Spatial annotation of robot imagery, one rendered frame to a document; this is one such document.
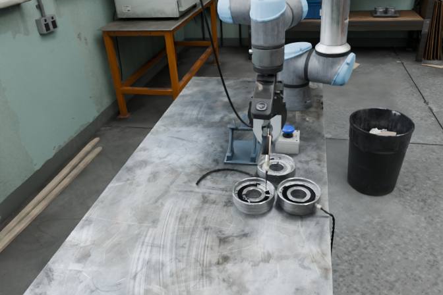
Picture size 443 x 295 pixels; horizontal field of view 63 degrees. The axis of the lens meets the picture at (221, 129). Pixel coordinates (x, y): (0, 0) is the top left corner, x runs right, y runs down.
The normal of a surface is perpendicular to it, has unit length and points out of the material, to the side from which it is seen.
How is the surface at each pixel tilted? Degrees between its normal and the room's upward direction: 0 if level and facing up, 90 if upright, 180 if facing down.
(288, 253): 0
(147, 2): 90
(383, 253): 0
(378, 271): 0
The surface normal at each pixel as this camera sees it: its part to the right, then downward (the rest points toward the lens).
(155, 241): -0.06, -0.87
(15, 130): 0.98, 0.05
